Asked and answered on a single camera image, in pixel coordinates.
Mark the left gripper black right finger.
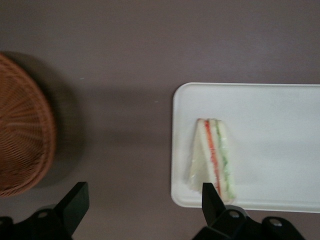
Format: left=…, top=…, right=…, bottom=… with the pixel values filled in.
left=192, top=182, right=266, bottom=240

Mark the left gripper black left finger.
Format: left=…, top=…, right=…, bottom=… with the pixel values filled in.
left=14, top=181, right=90, bottom=240

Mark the triangular sandwich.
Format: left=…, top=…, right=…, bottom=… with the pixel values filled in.
left=183, top=118, right=237, bottom=202

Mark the cream plastic tray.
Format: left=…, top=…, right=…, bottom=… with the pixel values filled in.
left=170, top=82, right=320, bottom=214

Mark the round brown wicker basket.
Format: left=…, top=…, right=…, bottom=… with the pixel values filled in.
left=0, top=51, right=57, bottom=199

